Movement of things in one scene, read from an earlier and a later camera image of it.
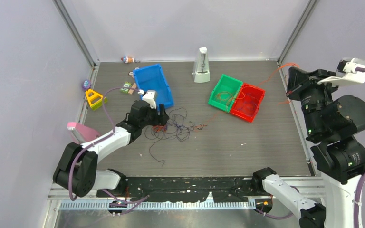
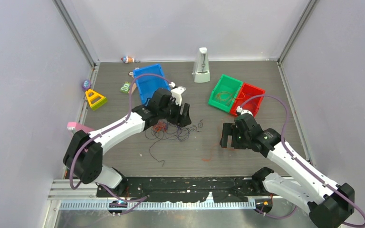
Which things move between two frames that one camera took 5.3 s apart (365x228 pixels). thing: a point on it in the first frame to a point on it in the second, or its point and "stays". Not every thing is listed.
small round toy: (130, 73) stays
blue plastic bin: (151, 78) stays
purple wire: (244, 105) to (181, 133)
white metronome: (201, 71) stays
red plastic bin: (248, 102) stays
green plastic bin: (225, 93) stays
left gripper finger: (163, 117) to (187, 119)
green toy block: (128, 84) stays
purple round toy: (86, 85) stays
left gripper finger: (158, 120) to (180, 117)
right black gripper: (296, 77) to (231, 129)
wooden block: (134, 87) stays
